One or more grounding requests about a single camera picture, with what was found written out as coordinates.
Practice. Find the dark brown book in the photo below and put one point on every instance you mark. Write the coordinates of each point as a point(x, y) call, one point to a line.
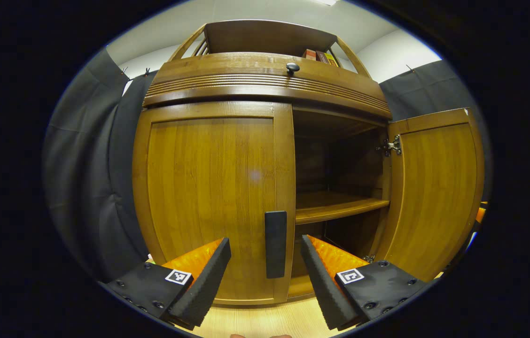
point(322, 57)

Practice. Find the black drawer knob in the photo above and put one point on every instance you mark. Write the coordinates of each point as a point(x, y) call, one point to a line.
point(292, 68)

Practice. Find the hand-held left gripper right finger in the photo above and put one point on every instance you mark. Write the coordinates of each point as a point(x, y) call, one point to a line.
point(323, 291)

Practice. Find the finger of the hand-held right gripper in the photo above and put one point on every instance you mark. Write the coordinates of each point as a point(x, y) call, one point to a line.
point(480, 214)

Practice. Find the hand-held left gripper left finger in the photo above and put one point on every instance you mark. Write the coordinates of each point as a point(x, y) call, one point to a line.
point(204, 286)

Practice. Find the metal door hinge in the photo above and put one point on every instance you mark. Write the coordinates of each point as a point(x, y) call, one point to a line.
point(368, 258)
point(391, 146)

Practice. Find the wooden cabinet door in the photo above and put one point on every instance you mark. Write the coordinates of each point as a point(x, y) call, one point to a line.
point(434, 188)
point(208, 188)

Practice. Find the ceiling light panel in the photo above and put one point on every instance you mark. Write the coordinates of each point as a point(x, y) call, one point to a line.
point(328, 2)

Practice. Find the tan and red book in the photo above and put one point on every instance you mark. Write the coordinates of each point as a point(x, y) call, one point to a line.
point(309, 54)

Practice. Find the wooden inner shelf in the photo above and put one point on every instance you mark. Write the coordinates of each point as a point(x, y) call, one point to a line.
point(335, 206)

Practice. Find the wooden cabinet drawer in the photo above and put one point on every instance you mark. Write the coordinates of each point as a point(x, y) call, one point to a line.
point(227, 65)

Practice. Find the black backdrop cloth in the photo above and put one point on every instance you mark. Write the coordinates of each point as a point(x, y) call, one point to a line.
point(86, 164)

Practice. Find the wooden double-door shoe cabinet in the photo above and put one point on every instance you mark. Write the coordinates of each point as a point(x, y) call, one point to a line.
point(265, 37)

